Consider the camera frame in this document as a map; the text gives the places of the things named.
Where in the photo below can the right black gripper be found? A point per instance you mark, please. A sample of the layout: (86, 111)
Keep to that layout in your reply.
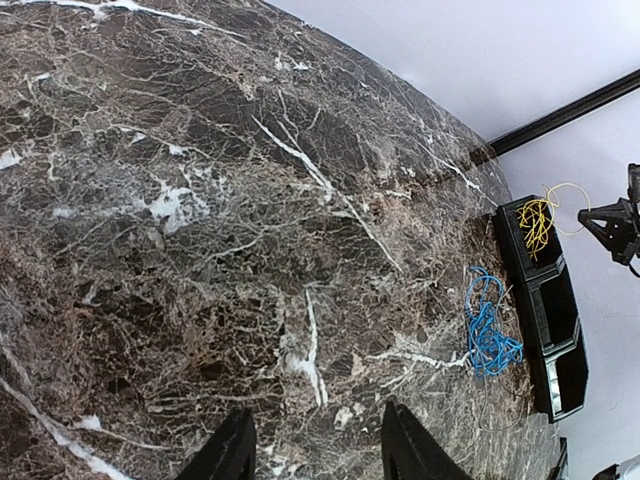
(617, 225)

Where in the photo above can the right black frame post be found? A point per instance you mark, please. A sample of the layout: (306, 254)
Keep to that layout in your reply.
(566, 114)

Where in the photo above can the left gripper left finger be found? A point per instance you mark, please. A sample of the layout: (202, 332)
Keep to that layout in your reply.
(229, 453)

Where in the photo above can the black three-compartment bin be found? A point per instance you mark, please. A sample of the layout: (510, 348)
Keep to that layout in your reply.
(546, 306)

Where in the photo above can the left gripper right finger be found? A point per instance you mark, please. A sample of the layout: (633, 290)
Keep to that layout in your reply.
(410, 452)

